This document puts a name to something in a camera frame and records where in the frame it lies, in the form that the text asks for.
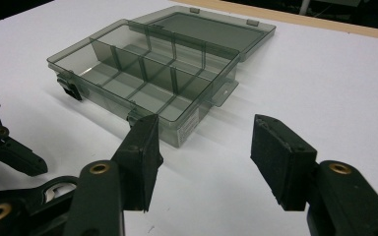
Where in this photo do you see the smoky clear plastic storage box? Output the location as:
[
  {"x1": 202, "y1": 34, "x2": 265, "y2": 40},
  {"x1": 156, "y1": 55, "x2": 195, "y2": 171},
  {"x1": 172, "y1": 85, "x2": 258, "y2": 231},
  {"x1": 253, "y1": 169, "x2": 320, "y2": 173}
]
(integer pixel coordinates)
[{"x1": 46, "y1": 4, "x2": 278, "y2": 148}]

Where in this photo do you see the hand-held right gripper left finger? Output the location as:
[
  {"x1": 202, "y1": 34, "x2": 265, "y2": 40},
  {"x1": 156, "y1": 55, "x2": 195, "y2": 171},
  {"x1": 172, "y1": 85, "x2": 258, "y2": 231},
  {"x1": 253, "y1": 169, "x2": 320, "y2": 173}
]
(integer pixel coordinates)
[{"x1": 110, "y1": 113, "x2": 164, "y2": 212}]

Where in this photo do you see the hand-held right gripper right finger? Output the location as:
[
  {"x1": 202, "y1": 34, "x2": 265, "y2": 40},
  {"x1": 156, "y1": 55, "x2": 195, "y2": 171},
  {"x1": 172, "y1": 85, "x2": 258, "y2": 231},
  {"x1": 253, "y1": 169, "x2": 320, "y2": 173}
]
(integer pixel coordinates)
[{"x1": 250, "y1": 113, "x2": 320, "y2": 211}]

